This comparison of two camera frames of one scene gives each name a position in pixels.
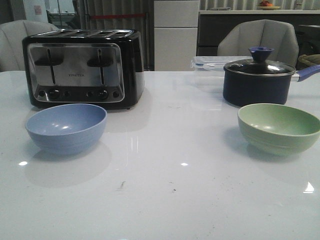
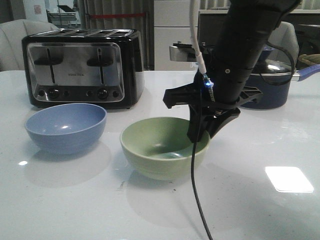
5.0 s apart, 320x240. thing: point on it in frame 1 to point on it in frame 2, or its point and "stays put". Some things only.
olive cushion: (314, 59) stays put
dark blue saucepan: (245, 90) stays put
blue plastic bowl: (66, 129) stays put
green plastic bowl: (277, 130) to (159, 148)
